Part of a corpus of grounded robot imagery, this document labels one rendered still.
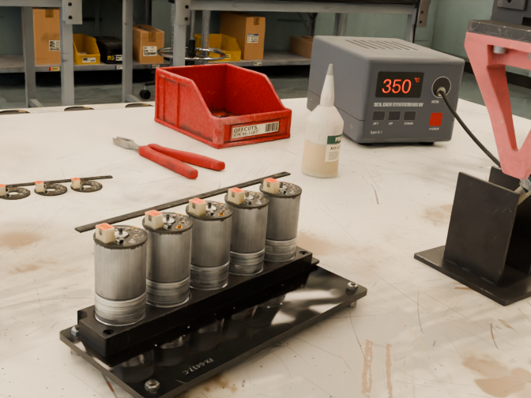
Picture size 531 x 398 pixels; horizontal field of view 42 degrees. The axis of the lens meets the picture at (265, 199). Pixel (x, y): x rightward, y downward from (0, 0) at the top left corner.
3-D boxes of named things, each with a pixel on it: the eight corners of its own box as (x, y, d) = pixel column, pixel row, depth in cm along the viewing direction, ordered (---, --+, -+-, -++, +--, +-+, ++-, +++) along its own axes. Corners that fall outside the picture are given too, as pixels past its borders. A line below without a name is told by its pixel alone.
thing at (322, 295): (276, 262, 45) (278, 246, 45) (367, 305, 41) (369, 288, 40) (58, 351, 34) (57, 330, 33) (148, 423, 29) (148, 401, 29)
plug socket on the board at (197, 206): (209, 212, 36) (210, 200, 35) (197, 216, 35) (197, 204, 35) (199, 208, 36) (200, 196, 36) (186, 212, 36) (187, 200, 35)
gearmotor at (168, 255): (197, 311, 36) (202, 221, 34) (161, 327, 34) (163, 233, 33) (168, 294, 38) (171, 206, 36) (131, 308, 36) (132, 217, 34)
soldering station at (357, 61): (452, 148, 75) (468, 59, 72) (355, 149, 71) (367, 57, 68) (388, 114, 88) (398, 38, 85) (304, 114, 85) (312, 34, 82)
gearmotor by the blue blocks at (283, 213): (302, 267, 42) (310, 188, 40) (274, 279, 40) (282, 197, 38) (273, 253, 43) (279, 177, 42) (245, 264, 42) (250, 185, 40)
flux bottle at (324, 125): (341, 178, 62) (355, 68, 59) (305, 178, 62) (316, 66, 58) (332, 167, 65) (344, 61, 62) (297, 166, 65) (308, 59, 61)
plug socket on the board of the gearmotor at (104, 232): (119, 240, 32) (119, 227, 31) (103, 245, 31) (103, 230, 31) (109, 234, 32) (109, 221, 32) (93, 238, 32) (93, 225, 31)
